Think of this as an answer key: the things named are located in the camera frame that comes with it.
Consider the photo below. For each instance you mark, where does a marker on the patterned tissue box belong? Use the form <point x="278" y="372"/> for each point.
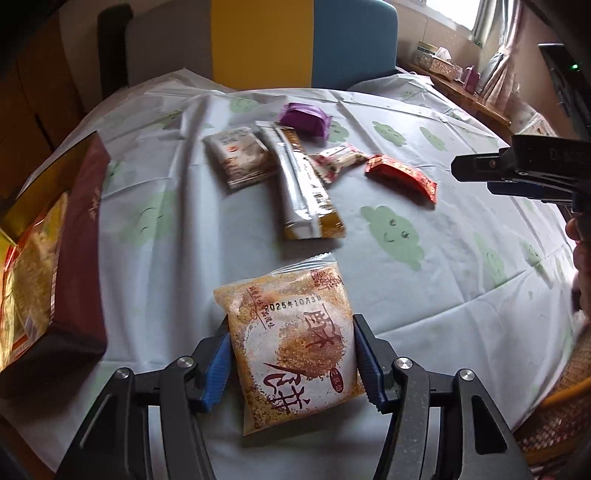
<point x="437" y="60"/>

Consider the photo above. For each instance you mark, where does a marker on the purple bottle on shelf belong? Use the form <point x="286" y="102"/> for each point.
<point x="471" y="79"/>

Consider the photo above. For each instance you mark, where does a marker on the woven rattan chair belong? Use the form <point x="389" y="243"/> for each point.
<point x="558" y="424"/>

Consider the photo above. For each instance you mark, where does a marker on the white floral snack bar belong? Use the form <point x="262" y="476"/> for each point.
<point x="329" y="163"/>

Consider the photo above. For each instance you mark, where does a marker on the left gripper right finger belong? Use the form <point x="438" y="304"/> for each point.
<point x="475" y="442"/>

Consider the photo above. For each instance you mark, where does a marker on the golden sesame cake packet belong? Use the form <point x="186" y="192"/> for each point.
<point x="292" y="334"/>

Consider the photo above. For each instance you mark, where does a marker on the red candy packet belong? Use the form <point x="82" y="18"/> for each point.
<point x="387" y="167"/>

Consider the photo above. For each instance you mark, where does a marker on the white brown snack sachet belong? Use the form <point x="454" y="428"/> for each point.
<point x="244" y="159"/>

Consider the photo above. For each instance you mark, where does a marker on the orange red snack bag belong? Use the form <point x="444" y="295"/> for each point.
<point x="28" y="281"/>

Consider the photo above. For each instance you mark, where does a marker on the grey yellow blue sofa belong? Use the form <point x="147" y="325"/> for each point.
<point x="245" y="45"/>

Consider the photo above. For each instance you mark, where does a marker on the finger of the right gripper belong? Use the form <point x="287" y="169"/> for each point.
<point x="480" y="168"/>
<point x="547" y="193"/>

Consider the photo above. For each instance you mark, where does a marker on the purple snack packet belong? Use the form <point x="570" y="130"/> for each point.
<point x="306" y="119"/>

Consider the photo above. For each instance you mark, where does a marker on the wooden side shelf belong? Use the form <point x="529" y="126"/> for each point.
<point x="455" y="91"/>

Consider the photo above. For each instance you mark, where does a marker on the gold and brown tin box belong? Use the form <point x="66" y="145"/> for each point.
<point x="76" y="334"/>

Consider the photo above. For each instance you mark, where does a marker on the black rolled mat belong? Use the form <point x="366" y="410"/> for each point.
<point x="112" y="23"/>

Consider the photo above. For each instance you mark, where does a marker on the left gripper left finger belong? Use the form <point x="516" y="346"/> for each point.
<point x="112" y="441"/>

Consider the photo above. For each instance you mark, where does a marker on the white cloud-print tablecloth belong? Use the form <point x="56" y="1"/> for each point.
<point x="477" y="281"/>

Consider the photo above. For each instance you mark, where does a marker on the white curtain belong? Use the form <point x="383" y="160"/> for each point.
<point x="498" y="76"/>

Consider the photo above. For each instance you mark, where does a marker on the person's hand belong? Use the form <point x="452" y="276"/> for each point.
<point x="578" y="230"/>

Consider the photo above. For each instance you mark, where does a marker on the long silver brown stick packet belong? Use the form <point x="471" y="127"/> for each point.
<point x="308" y="210"/>

